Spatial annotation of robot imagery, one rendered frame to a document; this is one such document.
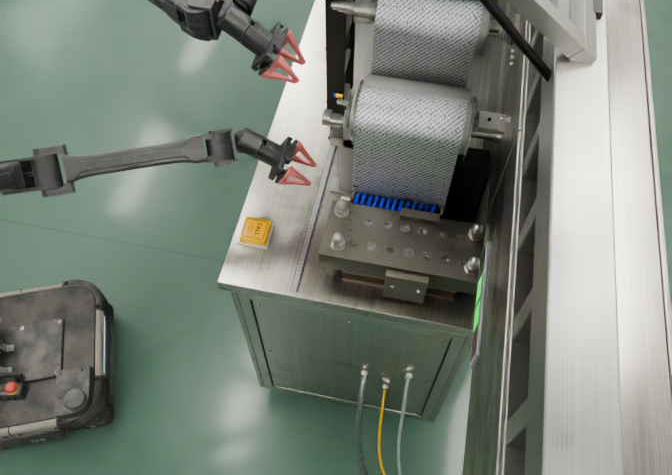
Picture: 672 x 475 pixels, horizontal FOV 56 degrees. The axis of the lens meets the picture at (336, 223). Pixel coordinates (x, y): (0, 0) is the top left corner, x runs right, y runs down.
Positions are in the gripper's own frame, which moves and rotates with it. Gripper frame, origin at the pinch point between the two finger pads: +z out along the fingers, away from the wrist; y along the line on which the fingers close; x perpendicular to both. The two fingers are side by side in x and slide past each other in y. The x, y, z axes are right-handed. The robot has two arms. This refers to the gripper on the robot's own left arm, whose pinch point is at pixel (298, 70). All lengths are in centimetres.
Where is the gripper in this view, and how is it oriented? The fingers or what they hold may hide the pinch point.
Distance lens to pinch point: 142.3
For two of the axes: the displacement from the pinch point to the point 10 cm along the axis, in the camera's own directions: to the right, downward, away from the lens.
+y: -2.1, 8.2, -5.3
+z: 7.5, 4.8, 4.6
